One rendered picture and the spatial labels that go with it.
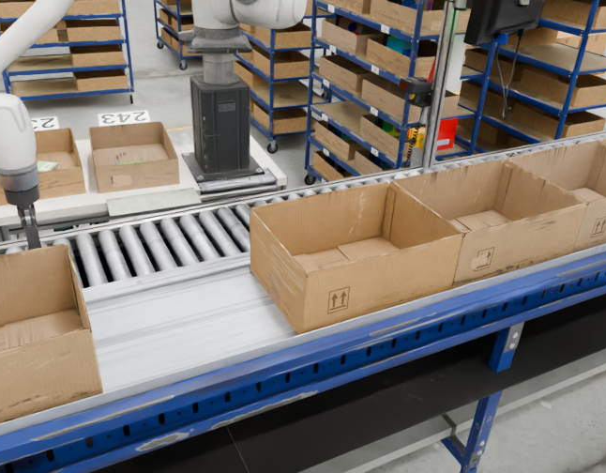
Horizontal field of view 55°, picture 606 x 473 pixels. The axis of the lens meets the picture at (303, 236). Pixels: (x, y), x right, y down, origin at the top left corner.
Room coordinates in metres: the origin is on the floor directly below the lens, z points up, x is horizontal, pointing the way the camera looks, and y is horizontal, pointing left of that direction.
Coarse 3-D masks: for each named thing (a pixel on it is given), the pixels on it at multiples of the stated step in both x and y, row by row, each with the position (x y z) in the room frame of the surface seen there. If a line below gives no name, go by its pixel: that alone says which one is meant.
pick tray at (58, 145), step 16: (48, 144) 2.08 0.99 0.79; (64, 144) 2.11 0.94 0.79; (48, 160) 2.00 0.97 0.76; (64, 160) 2.02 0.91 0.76; (80, 160) 1.83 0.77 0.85; (48, 176) 1.73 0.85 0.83; (64, 176) 1.75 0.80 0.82; (80, 176) 1.78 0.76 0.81; (0, 192) 1.67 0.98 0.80; (48, 192) 1.73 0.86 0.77; (64, 192) 1.75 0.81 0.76; (80, 192) 1.77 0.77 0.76
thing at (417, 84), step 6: (402, 78) 2.17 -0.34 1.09; (408, 78) 2.17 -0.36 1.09; (414, 78) 2.18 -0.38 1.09; (420, 78) 2.19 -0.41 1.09; (402, 84) 2.15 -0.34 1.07; (408, 84) 2.13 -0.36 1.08; (414, 84) 2.14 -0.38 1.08; (420, 84) 2.15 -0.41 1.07; (426, 84) 2.16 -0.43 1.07; (402, 90) 2.15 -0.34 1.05; (408, 90) 2.13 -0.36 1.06; (414, 90) 2.14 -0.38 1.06; (420, 90) 2.15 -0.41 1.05; (426, 90) 2.16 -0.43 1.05; (414, 96) 2.17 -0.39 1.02; (420, 96) 2.17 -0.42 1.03; (414, 102) 2.16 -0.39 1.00; (420, 102) 2.17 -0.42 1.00
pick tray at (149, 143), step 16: (96, 128) 2.14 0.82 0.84; (112, 128) 2.17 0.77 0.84; (128, 128) 2.19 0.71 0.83; (144, 128) 2.21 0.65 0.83; (160, 128) 2.23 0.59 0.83; (96, 144) 2.14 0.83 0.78; (112, 144) 2.16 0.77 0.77; (128, 144) 2.18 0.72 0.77; (144, 144) 2.21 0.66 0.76; (160, 144) 2.22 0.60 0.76; (96, 160) 2.03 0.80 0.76; (112, 160) 2.04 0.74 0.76; (128, 160) 2.04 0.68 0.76; (144, 160) 2.05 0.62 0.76; (160, 160) 1.86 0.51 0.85; (176, 160) 1.88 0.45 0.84; (96, 176) 1.79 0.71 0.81; (112, 176) 1.80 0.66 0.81; (128, 176) 1.82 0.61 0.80; (144, 176) 1.84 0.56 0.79; (160, 176) 1.86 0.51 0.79; (176, 176) 1.88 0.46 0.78
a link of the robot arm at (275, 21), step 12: (240, 0) 1.83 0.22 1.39; (252, 0) 1.84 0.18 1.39; (264, 0) 1.86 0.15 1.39; (276, 0) 1.88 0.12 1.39; (288, 0) 1.89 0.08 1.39; (300, 0) 1.93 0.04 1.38; (240, 12) 1.89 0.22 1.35; (252, 12) 1.86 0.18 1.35; (264, 12) 1.87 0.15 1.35; (276, 12) 1.89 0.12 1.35; (288, 12) 1.89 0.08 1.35; (300, 12) 1.94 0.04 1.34; (252, 24) 1.97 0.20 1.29; (264, 24) 1.93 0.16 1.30; (276, 24) 1.92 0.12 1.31; (288, 24) 1.92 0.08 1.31
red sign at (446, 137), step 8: (440, 120) 2.22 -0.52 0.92; (448, 120) 2.24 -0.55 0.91; (456, 120) 2.26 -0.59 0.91; (440, 128) 2.22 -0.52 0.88; (448, 128) 2.24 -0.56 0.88; (456, 128) 2.26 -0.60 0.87; (440, 136) 2.23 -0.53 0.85; (448, 136) 2.25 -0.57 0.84; (440, 144) 2.22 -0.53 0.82; (448, 144) 2.25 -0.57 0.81
